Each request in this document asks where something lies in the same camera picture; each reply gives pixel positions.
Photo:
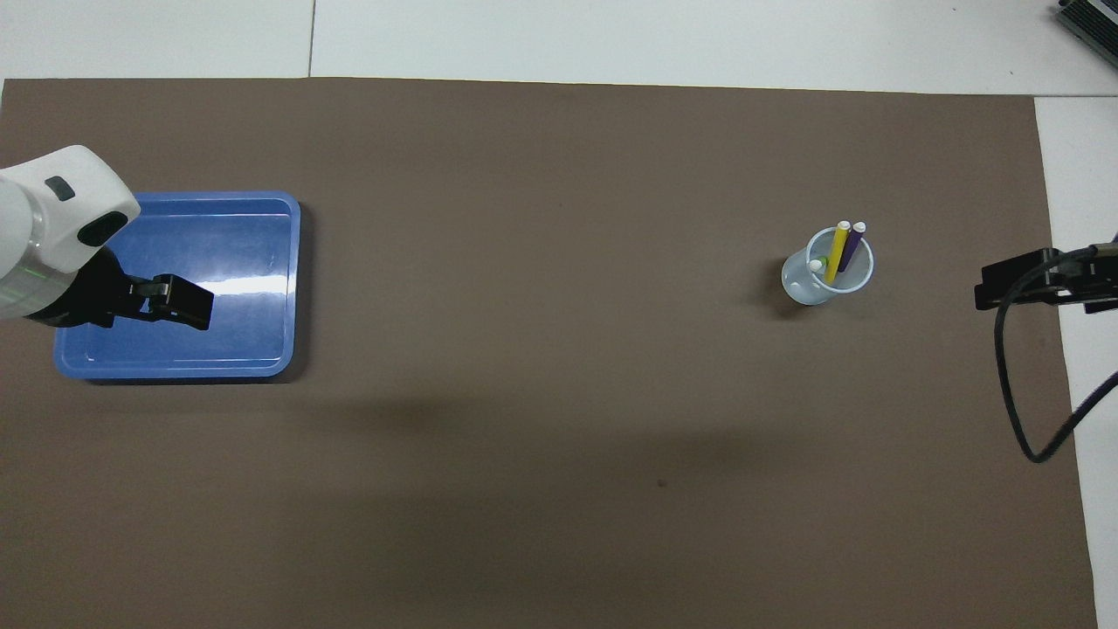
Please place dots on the purple pen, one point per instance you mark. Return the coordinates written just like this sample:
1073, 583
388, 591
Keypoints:
852, 245

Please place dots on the brown table mat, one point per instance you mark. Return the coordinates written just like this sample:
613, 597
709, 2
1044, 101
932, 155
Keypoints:
524, 175

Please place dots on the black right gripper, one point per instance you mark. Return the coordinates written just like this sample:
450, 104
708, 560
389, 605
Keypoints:
1100, 284

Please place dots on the blue plastic tray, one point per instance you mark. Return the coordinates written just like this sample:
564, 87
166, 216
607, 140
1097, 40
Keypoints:
253, 341

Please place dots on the grey finned device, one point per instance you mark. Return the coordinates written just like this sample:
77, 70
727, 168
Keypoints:
1096, 22

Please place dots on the yellow pen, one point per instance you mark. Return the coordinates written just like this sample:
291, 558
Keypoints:
838, 252

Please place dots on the translucent white plastic cup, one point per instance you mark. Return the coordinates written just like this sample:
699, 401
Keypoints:
799, 286

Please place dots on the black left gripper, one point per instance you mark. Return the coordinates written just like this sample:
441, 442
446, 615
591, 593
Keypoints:
87, 297

